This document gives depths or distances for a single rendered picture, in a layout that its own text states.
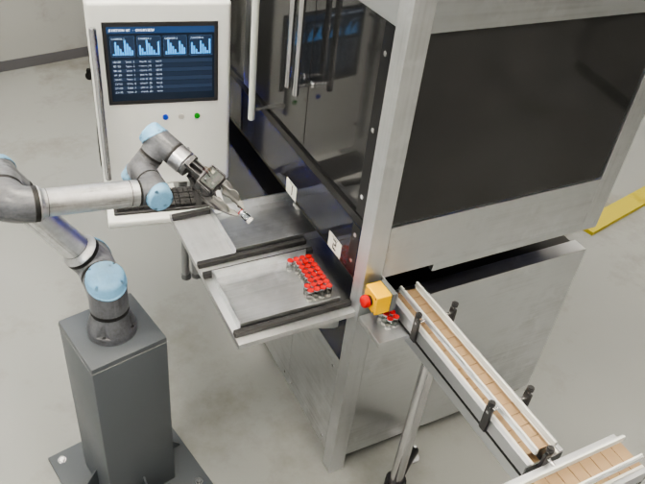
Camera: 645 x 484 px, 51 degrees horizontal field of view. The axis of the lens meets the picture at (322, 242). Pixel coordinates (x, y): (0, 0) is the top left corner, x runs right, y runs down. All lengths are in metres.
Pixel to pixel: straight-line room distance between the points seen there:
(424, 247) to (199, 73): 1.08
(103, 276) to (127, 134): 0.79
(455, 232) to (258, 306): 0.67
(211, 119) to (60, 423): 1.38
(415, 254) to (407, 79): 0.63
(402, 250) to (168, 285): 1.75
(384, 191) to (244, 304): 0.60
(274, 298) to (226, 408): 0.93
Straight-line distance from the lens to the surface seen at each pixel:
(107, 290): 2.08
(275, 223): 2.53
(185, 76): 2.64
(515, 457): 1.92
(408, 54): 1.72
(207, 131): 2.76
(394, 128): 1.81
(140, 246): 3.84
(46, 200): 1.89
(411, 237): 2.09
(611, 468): 1.94
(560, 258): 2.70
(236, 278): 2.28
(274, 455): 2.90
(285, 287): 2.26
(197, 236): 2.46
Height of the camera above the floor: 2.39
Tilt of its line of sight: 38 degrees down
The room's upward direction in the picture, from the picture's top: 7 degrees clockwise
